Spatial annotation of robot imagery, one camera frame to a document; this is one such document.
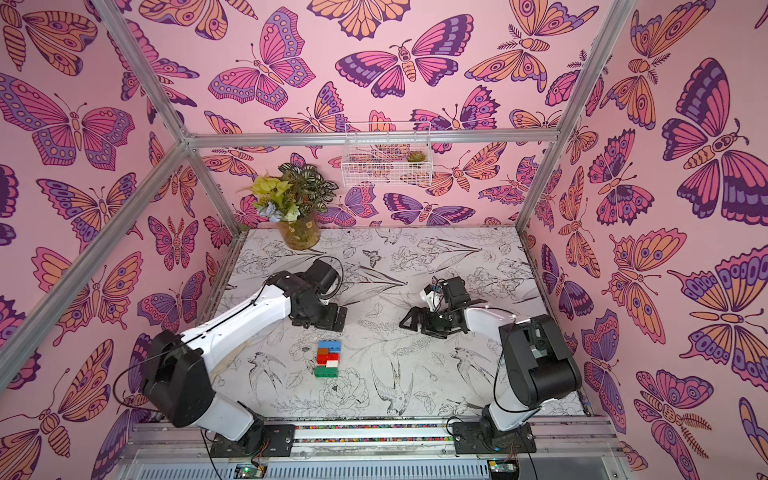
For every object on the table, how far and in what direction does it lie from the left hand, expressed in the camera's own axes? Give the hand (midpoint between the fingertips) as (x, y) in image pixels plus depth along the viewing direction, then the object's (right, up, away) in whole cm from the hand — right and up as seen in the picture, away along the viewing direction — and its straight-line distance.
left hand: (333, 319), depth 84 cm
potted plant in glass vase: (-17, +38, +19) cm, 46 cm away
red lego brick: (-4, -12, +1) cm, 12 cm away
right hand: (+23, -3, +6) cm, 24 cm away
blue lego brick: (-1, -9, +5) cm, 10 cm away
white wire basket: (+15, +51, +22) cm, 57 cm away
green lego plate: (-3, -14, -1) cm, 15 cm away
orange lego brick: (-4, -10, +3) cm, 11 cm away
